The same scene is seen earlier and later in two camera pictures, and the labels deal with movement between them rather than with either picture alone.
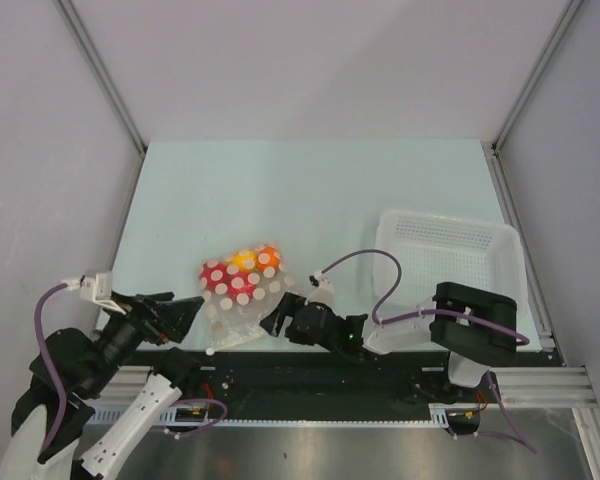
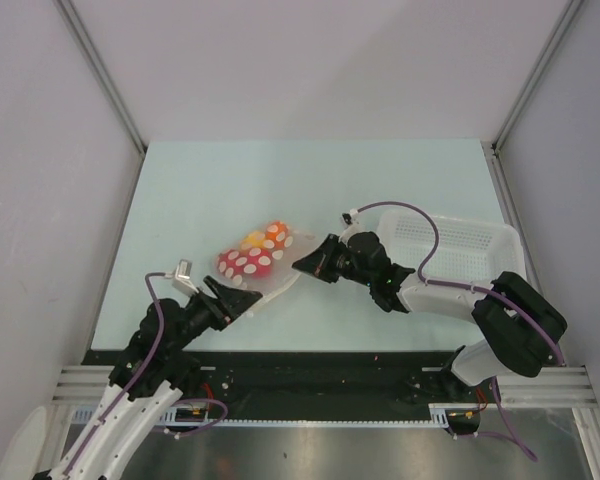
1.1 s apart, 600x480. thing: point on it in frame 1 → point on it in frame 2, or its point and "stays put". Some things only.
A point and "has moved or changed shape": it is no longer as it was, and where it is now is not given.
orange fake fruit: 267,260 → 277,231
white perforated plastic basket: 481,256 stays put
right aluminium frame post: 572,8 stays put
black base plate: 361,386 stays put
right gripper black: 288,306 → 318,263
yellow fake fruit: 245,260 → 252,240
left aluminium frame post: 80,32 stays put
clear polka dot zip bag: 241,290 has moved or changed shape
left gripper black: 170,319 → 230,302
